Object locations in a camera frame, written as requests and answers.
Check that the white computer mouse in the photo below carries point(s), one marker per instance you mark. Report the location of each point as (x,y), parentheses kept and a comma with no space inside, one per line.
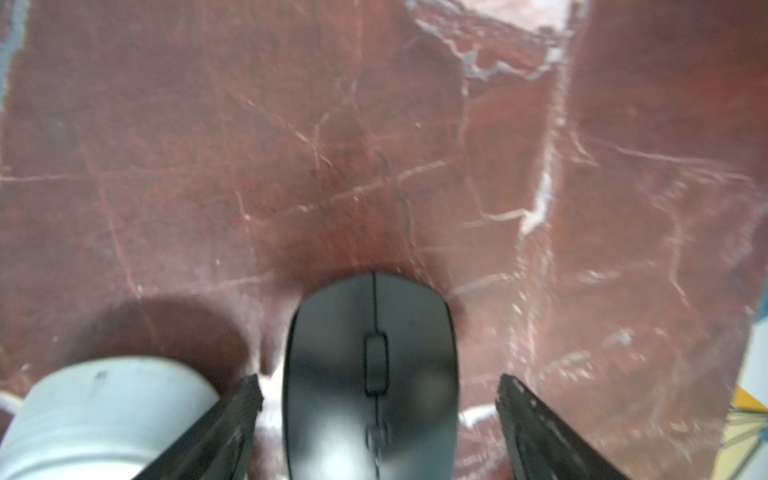
(103,419)

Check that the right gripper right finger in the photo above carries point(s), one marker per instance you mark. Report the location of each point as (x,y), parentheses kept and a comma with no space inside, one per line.
(540,445)

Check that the black computer mouse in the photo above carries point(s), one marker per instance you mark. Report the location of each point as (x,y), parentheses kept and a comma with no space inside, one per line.
(371,382)

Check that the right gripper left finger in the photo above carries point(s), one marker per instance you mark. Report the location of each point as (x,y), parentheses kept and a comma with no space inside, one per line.
(219,445)

